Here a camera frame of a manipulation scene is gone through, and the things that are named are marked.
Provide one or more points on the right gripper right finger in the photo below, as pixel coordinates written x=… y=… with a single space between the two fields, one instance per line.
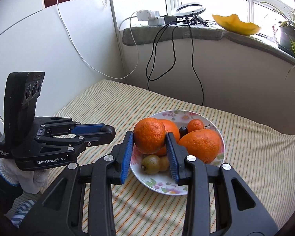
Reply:
x=181 y=169

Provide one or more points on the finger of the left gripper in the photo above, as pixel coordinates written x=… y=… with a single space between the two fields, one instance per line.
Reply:
x=88 y=128
x=105 y=136

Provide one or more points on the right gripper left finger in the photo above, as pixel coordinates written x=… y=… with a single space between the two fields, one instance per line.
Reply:
x=122 y=153

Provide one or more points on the brown kiwi-like fruit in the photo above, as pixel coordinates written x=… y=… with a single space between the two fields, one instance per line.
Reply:
x=164 y=163

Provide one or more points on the dark plum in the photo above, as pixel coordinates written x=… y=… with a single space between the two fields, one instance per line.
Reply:
x=183 y=131

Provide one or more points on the green-brown plum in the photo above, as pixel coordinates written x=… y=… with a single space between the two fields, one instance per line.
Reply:
x=151 y=164

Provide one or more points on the bumpy tangerine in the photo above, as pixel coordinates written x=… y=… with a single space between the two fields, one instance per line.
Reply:
x=149 y=135

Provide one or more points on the white gloved left hand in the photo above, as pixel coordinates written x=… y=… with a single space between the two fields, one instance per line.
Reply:
x=30 y=181

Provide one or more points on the large orange right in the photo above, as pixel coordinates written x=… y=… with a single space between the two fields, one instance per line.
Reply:
x=204 y=144

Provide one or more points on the tangerine with stem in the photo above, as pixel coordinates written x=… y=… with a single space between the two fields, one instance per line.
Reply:
x=196 y=124

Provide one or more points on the striped blue white sleeve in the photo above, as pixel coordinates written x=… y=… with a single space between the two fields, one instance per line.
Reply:
x=21 y=211

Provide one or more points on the striped tablecloth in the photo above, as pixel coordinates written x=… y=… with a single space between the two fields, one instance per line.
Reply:
x=262 y=156

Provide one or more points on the grey windowsill mat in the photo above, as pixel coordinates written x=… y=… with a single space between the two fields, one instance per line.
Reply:
x=146 y=34

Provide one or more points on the white power strip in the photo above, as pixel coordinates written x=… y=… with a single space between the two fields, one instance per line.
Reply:
x=152 y=17

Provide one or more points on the yellow melon rind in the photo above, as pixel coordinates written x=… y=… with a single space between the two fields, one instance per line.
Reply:
x=232 y=23

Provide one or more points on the potted spider plant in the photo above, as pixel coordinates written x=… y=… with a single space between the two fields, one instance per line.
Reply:
x=291 y=34

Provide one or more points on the black left camera box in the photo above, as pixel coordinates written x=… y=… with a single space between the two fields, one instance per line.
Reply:
x=21 y=94

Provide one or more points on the ring light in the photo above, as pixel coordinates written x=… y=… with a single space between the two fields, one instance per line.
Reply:
x=190 y=12

